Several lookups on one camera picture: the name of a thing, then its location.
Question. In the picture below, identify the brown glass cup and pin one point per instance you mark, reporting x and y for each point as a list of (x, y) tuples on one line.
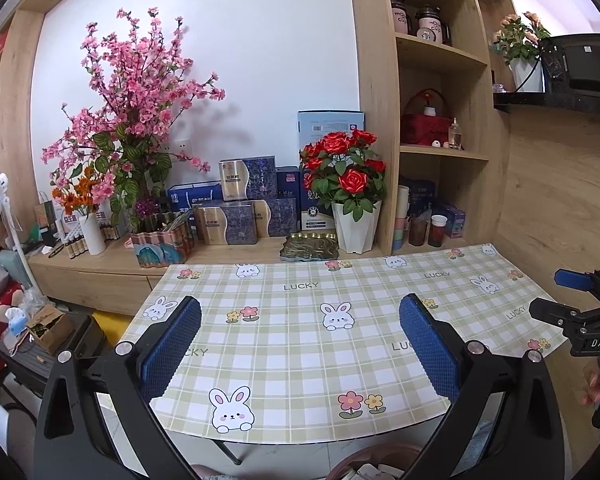
[(418, 232)]

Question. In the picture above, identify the stack of pastel cups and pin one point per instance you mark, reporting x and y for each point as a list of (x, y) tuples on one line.
[(399, 235)]

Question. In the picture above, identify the light blue carton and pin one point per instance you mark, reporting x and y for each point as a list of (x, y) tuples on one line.
[(330, 125)]

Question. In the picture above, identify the black appliance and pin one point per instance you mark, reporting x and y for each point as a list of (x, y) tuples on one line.
[(585, 62)]

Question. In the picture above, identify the brown paper gift bag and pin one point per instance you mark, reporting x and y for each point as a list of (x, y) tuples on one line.
[(45, 215)]

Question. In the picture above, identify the small purple box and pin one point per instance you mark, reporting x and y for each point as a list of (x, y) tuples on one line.
[(455, 222)]

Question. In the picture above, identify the cardboard box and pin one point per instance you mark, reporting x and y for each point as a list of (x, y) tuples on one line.
[(50, 327)]

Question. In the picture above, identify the glass perfume bottle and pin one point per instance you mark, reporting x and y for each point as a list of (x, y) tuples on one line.
[(455, 137)]

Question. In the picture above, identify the red rose plant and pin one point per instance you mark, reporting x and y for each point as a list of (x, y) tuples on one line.
[(350, 180)]

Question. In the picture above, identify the dark blue cartoon box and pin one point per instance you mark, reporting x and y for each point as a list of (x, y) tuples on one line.
[(422, 192)]

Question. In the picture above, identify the red basket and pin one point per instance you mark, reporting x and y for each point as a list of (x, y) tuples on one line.
[(425, 130)]

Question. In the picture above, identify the checked bunny tablecloth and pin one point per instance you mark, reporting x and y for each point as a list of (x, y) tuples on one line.
[(300, 350)]

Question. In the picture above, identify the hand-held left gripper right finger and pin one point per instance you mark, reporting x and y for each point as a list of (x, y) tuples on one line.
[(430, 345)]

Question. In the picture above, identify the white ribbed vase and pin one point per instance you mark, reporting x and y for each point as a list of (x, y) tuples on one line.
[(94, 235)]

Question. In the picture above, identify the white blue box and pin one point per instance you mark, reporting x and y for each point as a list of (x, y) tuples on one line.
[(315, 217)]

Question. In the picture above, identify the row of small brown bottles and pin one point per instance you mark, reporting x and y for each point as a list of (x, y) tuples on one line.
[(75, 245)]

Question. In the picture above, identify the small dark blue box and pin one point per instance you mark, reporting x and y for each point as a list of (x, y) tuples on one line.
[(286, 182)]

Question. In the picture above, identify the wooden shelf unit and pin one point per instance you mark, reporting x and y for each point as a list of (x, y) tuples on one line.
[(375, 85)]

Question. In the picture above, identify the white wall socket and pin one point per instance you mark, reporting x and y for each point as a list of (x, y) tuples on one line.
[(176, 147)]

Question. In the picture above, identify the black counter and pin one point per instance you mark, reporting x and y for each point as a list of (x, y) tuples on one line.
[(555, 102)]

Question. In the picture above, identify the orange artificial flowers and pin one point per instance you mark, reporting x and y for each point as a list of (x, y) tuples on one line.
[(72, 200)]

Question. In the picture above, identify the black stool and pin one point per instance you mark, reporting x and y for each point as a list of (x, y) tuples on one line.
[(80, 340)]

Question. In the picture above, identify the small white flowerpot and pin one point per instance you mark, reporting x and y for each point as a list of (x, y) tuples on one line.
[(527, 75)]

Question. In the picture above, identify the pink blossom arrangement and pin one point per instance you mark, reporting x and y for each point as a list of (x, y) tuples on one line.
[(130, 70)]

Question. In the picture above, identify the pink rose plant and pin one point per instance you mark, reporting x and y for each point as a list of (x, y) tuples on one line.
[(520, 35)]

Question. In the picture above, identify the blue white carton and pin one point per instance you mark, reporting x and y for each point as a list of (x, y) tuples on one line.
[(195, 195)]

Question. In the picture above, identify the white angular flowerpot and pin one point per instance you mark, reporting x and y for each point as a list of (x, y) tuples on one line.
[(355, 230)]

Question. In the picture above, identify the white rimmed paper cup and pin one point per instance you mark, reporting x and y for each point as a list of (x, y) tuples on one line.
[(437, 232)]

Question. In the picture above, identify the green gold leaf tray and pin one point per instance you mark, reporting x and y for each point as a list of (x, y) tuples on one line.
[(310, 247)]

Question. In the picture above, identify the brown trash bin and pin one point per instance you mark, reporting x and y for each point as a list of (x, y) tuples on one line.
[(350, 460)]

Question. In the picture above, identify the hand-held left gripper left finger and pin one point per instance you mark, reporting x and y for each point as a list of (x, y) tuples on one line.
[(172, 345)]

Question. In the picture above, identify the blue gold gift box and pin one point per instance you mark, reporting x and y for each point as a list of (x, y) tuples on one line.
[(280, 217), (230, 225), (255, 177)]

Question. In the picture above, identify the striped wavy planter box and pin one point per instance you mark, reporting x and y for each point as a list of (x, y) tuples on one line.
[(160, 250)]

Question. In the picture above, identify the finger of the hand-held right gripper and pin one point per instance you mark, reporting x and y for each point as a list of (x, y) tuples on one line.
[(550, 308), (570, 279)]

